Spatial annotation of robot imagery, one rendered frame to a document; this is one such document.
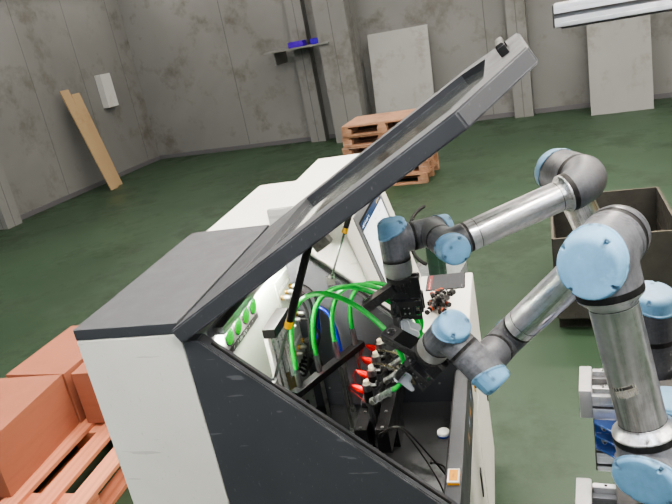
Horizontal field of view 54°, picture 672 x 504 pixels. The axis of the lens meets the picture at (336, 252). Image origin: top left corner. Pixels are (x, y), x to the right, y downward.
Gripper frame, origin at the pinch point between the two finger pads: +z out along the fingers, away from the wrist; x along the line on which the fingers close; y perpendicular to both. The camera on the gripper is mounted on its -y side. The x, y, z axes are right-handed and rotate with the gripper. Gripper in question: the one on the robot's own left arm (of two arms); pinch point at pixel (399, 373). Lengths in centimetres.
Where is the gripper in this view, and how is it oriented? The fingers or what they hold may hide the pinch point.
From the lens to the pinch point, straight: 172.6
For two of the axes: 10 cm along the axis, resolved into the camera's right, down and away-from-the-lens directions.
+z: -2.1, 5.0, 8.4
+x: 6.7, -5.5, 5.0
